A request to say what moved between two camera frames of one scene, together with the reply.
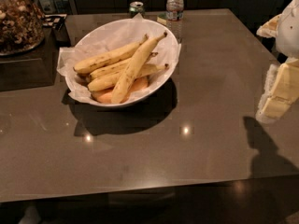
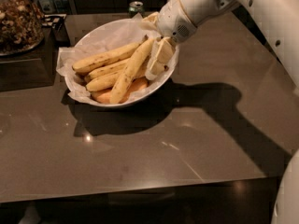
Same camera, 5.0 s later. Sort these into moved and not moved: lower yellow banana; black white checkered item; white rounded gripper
Moved: white rounded gripper
Not moved: lower yellow banana; black white checkered item
